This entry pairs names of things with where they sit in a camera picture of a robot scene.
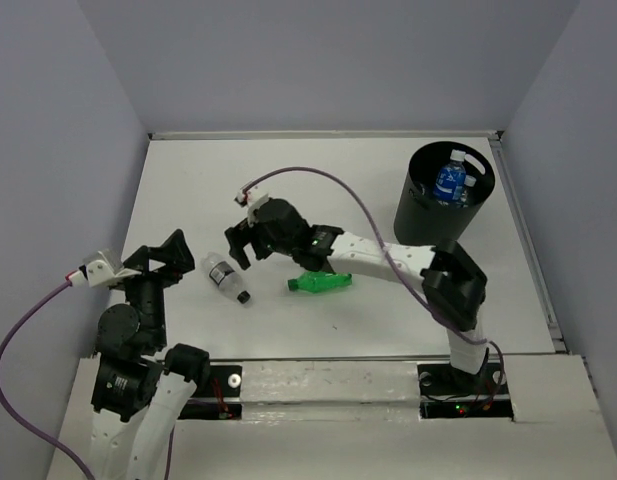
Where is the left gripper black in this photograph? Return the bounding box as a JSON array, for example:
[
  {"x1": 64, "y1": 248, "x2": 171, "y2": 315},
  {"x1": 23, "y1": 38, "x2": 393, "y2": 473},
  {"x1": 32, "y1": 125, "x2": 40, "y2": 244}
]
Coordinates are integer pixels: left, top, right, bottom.
[{"x1": 118, "y1": 226, "x2": 196, "y2": 346}]

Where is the clear bottle black cap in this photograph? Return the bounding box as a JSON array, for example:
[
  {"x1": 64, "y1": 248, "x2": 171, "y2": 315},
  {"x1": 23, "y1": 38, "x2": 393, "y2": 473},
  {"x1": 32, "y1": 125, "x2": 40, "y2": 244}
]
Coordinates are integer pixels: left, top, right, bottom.
[{"x1": 201, "y1": 252, "x2": 251, "y2": 305}]

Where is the green plastic bottle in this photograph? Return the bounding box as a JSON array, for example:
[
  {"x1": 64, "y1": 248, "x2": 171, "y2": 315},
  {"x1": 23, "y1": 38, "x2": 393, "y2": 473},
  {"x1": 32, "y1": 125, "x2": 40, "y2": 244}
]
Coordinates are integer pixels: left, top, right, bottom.
[{"x1": 287, "y1": 271, "x2": 353, "y2": 294}]

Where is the clear bottle blue label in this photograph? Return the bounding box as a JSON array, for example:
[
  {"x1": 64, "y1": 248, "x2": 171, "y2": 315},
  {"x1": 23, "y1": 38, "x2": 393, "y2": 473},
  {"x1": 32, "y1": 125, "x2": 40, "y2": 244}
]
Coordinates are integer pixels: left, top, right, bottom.
[{"x1": 433, "y1": 150, "x2": 466, "y2": 203}]

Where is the clear bottle green white label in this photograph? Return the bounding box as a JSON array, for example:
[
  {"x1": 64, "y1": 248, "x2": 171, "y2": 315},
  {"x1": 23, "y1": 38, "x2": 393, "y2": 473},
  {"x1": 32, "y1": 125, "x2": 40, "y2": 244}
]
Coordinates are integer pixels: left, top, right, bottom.
[{"x1": 458, "y1": 175, "x2": 477, "y2": 208}]

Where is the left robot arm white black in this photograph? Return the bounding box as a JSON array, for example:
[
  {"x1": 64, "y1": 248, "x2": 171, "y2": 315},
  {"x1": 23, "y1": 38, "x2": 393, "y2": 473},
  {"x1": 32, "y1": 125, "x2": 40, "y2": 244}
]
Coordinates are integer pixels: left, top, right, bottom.
[{"x1": 81, "y1": 229, "x2": 211, "y2": 479}]

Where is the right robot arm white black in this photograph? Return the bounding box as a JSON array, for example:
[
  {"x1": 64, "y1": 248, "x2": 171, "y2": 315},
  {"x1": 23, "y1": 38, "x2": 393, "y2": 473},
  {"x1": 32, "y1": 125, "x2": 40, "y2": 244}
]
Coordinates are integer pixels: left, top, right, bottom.
[{"x1": 225, "y1": 191, "x2": 488, "y2": 393}]

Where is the black plastic bin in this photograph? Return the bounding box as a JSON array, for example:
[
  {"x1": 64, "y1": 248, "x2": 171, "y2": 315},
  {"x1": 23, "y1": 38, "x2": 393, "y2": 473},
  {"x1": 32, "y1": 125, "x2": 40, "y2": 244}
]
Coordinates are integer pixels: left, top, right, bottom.
[{"x1": 393, "y1": 141, "x2": 496, "y2": 246}]

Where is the white foam front board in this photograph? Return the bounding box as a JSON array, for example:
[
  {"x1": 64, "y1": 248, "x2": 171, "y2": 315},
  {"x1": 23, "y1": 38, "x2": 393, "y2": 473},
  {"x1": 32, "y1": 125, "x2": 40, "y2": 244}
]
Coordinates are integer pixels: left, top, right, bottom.
[{"x1": 240, "y1": 360, "x2": 420, "y2": 424}]

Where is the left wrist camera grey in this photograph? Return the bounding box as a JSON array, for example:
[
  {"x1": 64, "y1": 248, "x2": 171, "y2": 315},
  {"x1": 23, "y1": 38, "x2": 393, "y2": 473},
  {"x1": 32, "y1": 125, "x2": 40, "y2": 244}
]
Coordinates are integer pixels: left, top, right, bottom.
[{"x1": 65, "y1": 249, "x2": 141, "y2": 288}]

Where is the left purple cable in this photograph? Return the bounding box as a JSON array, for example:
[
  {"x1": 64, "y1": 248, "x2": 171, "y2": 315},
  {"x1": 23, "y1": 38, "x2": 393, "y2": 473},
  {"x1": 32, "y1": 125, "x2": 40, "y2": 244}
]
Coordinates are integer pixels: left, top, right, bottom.
[{"x1": 0, "y1": 277, "x2": 177, "y2": 480}]

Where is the aluminium table edge rail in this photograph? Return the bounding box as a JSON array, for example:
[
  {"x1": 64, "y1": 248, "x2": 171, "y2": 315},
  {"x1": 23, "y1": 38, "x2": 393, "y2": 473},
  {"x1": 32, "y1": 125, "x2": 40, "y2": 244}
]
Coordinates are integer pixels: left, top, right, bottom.
[{"x1": 148, "y1": 130, "x2": 503, "y2": 141}]

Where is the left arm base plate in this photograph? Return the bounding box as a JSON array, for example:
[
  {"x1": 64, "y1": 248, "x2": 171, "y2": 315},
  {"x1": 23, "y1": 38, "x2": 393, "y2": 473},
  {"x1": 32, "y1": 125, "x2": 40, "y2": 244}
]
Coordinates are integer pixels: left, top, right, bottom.
[{"x1": 179, "y1": 363, "x2": 243, "y2": 421}]

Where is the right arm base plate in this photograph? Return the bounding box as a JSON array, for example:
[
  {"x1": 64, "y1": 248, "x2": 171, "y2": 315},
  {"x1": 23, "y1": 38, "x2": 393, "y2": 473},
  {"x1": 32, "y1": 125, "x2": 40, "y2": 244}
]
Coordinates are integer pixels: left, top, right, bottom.
[{"x1": 417, "y1": 363, "x2": 514, "y2": 420}]

